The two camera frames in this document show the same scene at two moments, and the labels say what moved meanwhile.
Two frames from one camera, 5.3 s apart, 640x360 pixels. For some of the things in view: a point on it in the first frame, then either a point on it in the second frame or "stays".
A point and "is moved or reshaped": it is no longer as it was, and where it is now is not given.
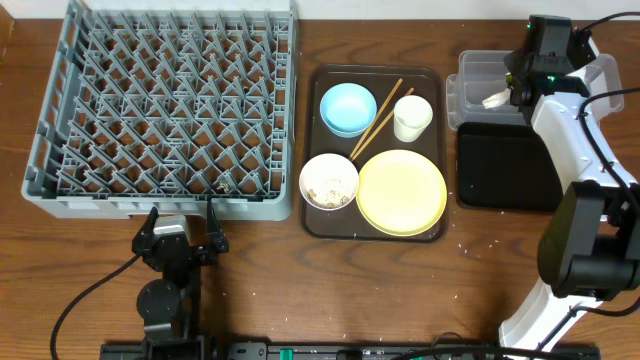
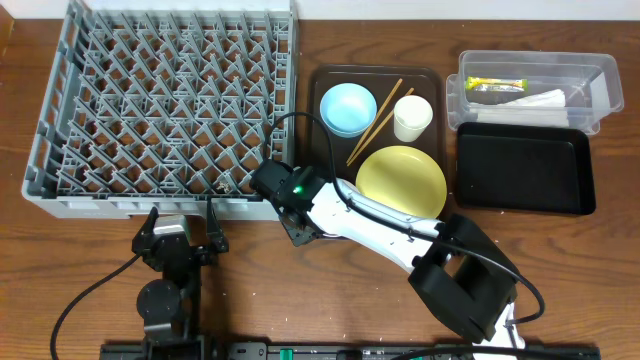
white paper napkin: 498,99 is moved or reshaped
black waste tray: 505,167 stays
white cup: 411,116 stays
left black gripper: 178,247 stays
